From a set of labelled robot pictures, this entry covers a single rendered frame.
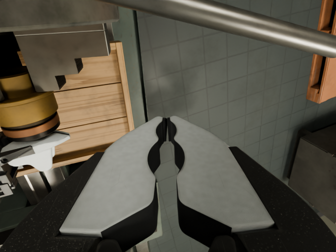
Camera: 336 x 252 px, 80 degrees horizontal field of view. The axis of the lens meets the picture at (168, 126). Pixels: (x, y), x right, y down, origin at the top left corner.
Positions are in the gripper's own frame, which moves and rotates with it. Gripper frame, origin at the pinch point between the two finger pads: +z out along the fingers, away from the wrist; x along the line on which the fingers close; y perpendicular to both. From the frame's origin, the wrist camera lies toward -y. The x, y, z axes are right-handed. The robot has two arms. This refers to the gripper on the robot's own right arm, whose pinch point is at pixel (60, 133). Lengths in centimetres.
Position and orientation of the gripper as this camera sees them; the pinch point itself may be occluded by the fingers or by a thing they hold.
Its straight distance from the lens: 38.6
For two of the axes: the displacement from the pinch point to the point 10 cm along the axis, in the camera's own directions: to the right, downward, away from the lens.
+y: 0.5, 8.7, 4.9
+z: 9.4, -2.1, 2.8
